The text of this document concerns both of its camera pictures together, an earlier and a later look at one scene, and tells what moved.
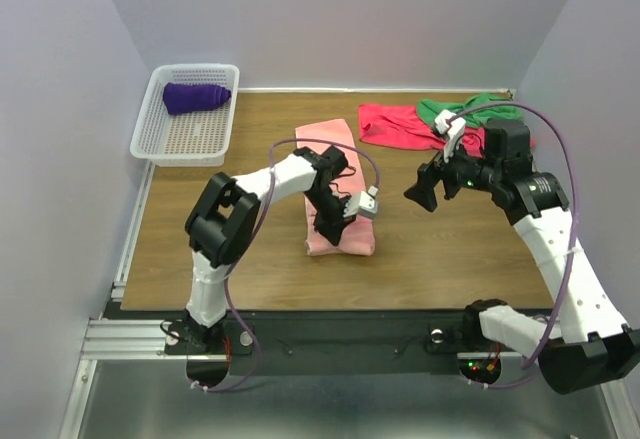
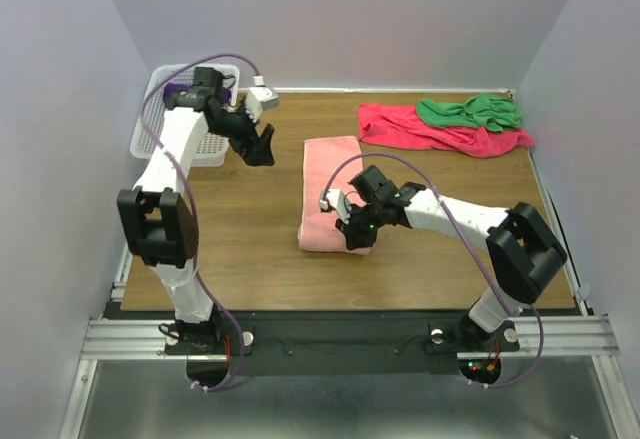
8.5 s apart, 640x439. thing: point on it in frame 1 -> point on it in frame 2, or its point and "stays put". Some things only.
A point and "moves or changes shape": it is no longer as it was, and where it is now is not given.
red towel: (404, 127) stays put
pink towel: (359, 235) moves or changes shape
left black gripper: (333, 227) -> (258, 152)
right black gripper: (428, 176) -> (354, 237)
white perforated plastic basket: (199, 138) stays put
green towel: (428, 108) stays put
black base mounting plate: (334, 342) stays put
